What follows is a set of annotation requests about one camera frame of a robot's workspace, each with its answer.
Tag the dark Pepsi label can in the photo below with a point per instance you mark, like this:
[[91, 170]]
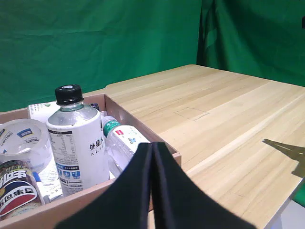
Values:
[[16, 190]]

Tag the clear packing tape roll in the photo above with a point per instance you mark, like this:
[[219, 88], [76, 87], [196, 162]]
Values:
[[26, 133]]

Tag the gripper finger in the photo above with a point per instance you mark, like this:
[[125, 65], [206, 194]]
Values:
[[128, 202], [181, 205]]

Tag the white bottle with lychee print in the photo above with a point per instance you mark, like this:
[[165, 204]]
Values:
[[78, 143]]

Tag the white printed paper leaflet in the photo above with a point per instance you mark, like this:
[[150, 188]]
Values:
[[48, 171]]

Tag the clear water bottle green cap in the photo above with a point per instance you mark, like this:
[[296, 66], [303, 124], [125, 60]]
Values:
[[124, 139]]

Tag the brown cardboard box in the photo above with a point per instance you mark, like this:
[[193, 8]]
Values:
[[143, 130]]

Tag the white marker with blue cap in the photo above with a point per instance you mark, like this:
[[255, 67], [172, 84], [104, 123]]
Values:
[[39, 184]]

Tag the white bottle with green leaf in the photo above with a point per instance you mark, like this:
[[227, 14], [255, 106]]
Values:
[[38, 112]]

